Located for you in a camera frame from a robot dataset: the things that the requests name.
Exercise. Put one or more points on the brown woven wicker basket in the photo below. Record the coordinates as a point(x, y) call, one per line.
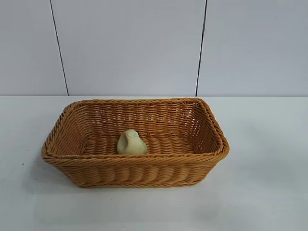
point(134, 168)

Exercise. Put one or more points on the pale yellow egg yolk pastry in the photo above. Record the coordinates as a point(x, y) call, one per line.
point(131, 144)

